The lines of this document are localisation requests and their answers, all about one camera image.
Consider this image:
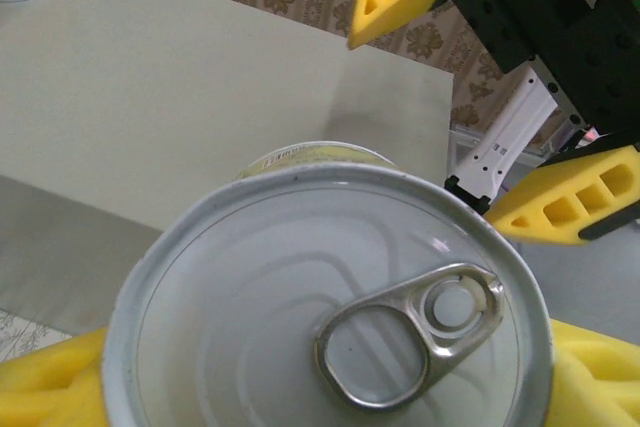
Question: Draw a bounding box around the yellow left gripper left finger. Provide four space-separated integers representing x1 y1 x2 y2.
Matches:
0 325 110 427

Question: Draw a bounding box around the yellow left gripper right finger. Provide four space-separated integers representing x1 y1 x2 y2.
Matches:
542 318 640 427

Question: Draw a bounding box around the green label pull-tab can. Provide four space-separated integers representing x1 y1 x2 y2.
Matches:
102 140 554 427

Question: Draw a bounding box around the grey metal box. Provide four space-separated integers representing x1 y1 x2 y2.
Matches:
0 0 457 343

